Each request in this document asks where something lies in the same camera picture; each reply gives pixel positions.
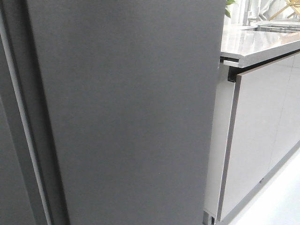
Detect dark grey fridge door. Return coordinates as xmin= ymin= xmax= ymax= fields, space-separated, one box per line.
xmin=0 ymin=14 xmax=52 ymax=225
xmin=2 ymin=0 xmax=227 ymax=225

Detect grey kitchen counter cabinet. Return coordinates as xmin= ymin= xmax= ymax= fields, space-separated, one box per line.
xmin=203 ymin=22 xmax=300 ymax=225

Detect steel kitchen faucet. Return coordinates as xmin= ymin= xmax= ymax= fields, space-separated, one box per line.
xmin=242 ymin=0 xmax=260 ymax=26

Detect green plant leaves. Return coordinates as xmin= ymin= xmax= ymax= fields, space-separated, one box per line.
xmin=224 ymin=0 xmax=238 ymax=17

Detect steel sink dish rack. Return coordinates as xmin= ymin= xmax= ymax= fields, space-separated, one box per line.
xmin=255 ymin=21 xmax=300 ymax=33

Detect wooden folding stand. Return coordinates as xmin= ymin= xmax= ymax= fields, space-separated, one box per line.
xmin=269 ymin=0 xmax=300 ymax=21

